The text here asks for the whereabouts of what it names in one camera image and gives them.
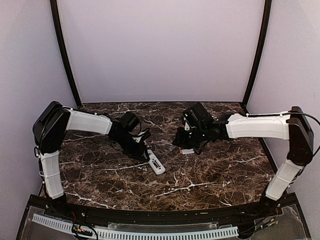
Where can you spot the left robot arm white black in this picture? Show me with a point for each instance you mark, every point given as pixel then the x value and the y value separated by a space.
pixel 57 122

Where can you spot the white slotted cable duct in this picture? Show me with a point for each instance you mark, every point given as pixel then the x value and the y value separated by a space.
pixel 119 231

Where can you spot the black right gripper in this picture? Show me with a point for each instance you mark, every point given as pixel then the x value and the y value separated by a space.
pixel 181 142

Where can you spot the white battery cover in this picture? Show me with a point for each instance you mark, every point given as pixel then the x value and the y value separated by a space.
pixel 187 151

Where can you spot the black frame post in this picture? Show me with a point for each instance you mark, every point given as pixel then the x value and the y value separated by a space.
pixel 63 52
pixel 258 53

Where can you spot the black left frame post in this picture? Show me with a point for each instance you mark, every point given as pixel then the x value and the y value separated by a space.
pixel 63 52

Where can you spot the white remote control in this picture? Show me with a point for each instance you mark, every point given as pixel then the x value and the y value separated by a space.
pixel 155 163

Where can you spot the black right frame post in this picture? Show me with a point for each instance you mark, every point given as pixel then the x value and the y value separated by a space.
pixel 258 53

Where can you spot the black front table rail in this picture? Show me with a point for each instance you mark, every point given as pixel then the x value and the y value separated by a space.
pixel 245 214

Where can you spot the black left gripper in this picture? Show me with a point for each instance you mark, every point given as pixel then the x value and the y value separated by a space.
pixel 138 153

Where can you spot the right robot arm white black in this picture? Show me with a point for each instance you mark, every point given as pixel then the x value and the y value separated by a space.
pixel 199 127

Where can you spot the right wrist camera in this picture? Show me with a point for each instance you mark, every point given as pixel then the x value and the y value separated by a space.
pixel 187 126

